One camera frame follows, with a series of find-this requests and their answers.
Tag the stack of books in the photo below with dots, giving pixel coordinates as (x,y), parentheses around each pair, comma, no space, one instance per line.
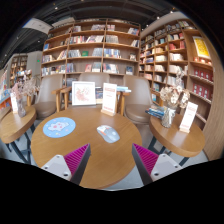
(156,111)

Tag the small distant book shelf unit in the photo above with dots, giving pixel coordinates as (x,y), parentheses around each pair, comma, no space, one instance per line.
(18,68)

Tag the white sign on wooden base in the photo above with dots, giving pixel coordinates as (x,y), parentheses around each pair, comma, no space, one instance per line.
(109,98)
(188,115)

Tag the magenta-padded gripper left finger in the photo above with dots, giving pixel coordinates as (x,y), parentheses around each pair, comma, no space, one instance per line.
(60,165)

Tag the glass vase with dried flowers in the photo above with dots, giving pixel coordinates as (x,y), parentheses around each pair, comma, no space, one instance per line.
(21,108)
(167,116)

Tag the small white sign stand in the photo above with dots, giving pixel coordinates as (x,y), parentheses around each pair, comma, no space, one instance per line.
(14,103)

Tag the wide wooden book shelf unit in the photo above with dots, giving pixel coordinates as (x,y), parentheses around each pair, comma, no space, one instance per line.
(90,50)

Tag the light blue book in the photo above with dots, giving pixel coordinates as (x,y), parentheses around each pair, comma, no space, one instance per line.
(123,89)

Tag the dark book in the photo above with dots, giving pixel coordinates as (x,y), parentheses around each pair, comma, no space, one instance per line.
(99,95)

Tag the grey computer mouse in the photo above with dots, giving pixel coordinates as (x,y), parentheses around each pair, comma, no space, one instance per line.
(108,134)

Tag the brown wooden armchair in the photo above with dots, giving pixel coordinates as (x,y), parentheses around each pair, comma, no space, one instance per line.
(138,100)
(46,96)
(95,78)

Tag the curved wooden book shelf unit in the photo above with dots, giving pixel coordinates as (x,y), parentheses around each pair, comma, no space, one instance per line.
(173,56)

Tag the round blue mouse pad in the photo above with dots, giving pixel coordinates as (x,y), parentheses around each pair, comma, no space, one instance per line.
(59,127)

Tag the white framed floral picture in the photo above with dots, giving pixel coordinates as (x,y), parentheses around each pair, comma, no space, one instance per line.
(83,93)

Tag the round wooden side table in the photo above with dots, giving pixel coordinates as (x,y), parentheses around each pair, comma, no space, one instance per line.
(175,136)
(15,125)

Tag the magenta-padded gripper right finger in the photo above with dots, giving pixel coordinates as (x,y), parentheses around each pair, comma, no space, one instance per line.
(163,165)

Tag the white ceiling panel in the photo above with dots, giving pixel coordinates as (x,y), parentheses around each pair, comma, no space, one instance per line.
(37,25)

